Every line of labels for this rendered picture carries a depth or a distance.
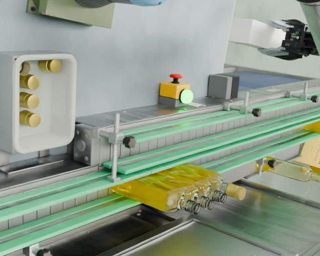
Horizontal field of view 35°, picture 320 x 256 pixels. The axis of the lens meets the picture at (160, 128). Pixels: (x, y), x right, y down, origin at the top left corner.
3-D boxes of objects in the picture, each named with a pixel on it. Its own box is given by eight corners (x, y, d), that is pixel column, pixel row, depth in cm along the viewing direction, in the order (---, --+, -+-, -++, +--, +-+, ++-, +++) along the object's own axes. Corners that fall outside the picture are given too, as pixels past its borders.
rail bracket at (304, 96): (283, 97, 204) (315, 103, 196) (286, 79, 203) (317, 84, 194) (288, 96, 207) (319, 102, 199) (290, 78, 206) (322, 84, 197)
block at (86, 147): (70, 160, 130) (89, 167, 126) (71, 124, 128) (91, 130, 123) (81, 157, 133) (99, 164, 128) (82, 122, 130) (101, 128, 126)
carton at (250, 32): (232, 17, 131) (253, 19, 128) (274, 31, 150) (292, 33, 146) (228, 40, 132) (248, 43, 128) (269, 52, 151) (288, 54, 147)
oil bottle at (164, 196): (110, 191, 134) (173, 217, 121) (111, 171, 133) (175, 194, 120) (125, 186, 139) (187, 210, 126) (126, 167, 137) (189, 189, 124)
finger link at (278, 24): (259, 9, 134) (288, 22, 129) (269, 13, 138) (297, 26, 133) (254, 21, 135) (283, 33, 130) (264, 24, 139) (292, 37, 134)
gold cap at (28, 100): (16, 92, 118) (27, 95, 115) (28, 91, 121) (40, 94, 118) (15, 106, 119) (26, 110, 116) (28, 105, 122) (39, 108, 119)
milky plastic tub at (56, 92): (-7, 147, 118) (14, 156, 113) (-8, 51, 113) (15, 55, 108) (52, 136, 131) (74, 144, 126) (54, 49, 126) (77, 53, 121)
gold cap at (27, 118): (17, 110, 120) (29, 114, 117) (30, 108, 122) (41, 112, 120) (18, 125, 120) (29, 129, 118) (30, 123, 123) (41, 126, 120)
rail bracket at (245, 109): (221, 109, 169) (256, 118, 161) (223, 88, 168) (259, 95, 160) (227, 108, 173) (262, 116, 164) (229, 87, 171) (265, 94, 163)
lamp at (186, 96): (178, 103, 159) (186, 105, 157) (179, 89, 158) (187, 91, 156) (186, 102, 162) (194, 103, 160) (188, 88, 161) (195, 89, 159)
